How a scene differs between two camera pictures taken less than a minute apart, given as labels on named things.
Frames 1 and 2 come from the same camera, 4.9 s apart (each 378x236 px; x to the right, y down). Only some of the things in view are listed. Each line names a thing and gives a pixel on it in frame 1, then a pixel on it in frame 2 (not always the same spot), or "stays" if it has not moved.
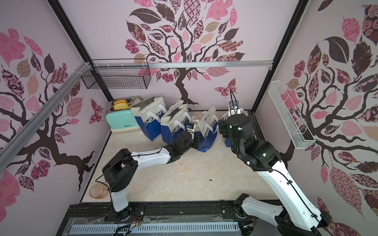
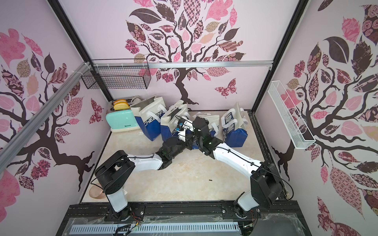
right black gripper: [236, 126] → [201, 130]
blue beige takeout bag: [206, 127] stays
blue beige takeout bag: [149, 114] stays
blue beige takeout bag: [176, 122] stays
